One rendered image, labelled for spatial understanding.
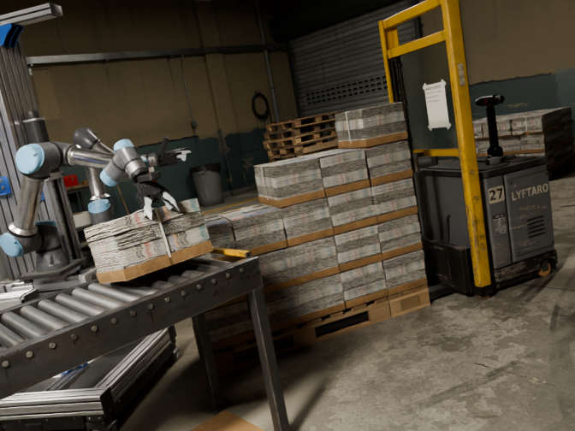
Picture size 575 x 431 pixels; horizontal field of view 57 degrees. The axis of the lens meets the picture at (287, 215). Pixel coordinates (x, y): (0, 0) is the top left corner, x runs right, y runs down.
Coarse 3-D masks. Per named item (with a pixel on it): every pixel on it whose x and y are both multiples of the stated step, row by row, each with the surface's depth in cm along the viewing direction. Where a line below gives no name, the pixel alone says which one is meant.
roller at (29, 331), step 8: (8, 312) 193; (8, 320) 186; (16, 320) 181; (24, 320) 180; (16, 328) 177; (24, 328) 172; (32, 328) 168; (40, 328) 168; (24, 336) 170; (32, 336) 164
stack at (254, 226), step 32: (352, 192) 309; (224, 224) 284; (256, 224) 291; (288, 224) 298; (320, 224) 304; (256, 256) 294; (288, 256) 299; (320, 256) 306; (352, 256) 313; (288, 288) 301; (320, 288) 308; (352, 288) 315; (384, 288) 323; (224, 320) 290; (320, 320) 310; (384, 320) 325; (224, 352) 292
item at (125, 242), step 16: (112, 224) 188; (128, 224) 191; (144, 224) 195; (96, 240) 203; (112, 240) 190; (128, 240) 191; (144, 240) 194; (96, 256) 207; (112, 256) 194; (128, 256) 190; (144, 256) 194; (160, 256) 198
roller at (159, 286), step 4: (128, 280) 213; (132, 280) 211; (136, 280) 209; (140, 280) 206; (144, 280) 204; (148, 280) 202; (152, 280) 201; (156, 280) 199; (160, 280) 199; (140, 284) 205; (144, 284) 203; (148, 284) 201; (152, 284) 198; (156, 284) 197; (160, 284) 195; (164, 284) 193; (168, 284) 192; (172, 284) 190; (156, 288) 196; (160, 288) 193; (164, 288) 191
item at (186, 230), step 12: (180, 204) 205; (192, 204) 208; (168, 216) 202; (180, 216) 205; (192, 216) 208; (180, 228) 204; (192, 228) 208; (204, 228) 211; (180, 240) 204; (192, 240) 207; (204, 240) 210
